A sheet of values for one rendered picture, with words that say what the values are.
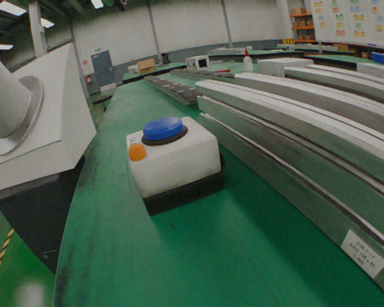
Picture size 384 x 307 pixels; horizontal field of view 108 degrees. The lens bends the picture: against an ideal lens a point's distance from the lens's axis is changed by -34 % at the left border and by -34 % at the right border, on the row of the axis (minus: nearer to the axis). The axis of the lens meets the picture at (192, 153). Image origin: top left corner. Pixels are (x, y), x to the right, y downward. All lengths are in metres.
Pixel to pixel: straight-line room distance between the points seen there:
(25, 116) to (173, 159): 0.34
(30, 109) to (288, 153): 0.42
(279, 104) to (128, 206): 0.18
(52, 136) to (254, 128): 0.31
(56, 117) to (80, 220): 0.21
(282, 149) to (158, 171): 0.11
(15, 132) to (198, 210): 0.37
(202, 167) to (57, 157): 0.27
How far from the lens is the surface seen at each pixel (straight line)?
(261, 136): 0.20
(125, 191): 0.25
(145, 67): 2.42
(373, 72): 0.53
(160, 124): 0.20
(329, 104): 0.22
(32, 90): 0.47
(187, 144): 0.18
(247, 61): 0.96
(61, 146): 0.37
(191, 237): 0.18
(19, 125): 0.44
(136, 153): 0.17
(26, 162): 0.43
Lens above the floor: 0.91
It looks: 28 degrees down
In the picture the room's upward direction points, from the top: 12 degrees counter-clockwise
